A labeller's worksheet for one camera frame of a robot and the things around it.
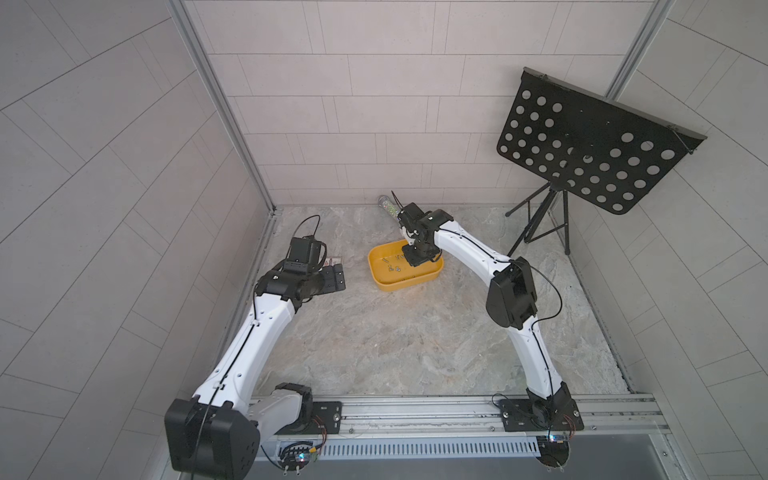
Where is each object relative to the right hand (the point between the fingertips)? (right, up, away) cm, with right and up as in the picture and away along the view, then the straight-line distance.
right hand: (414, 258), depth 95 cm
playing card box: (-27, -1, +4) cm, 27 cm away
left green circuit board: (-28, -41, -29) cm, 58 cm away
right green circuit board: (+31, -42, -27) cm, 58 cm away
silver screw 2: (-5, +2, -8) cm, 10 cm away
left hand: (-23, -3, -14) cm, 27 cm away
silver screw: (-7, -4, +3) cm, 9 cm away
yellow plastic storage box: (-11, 0, +6) cm, 13 cm away
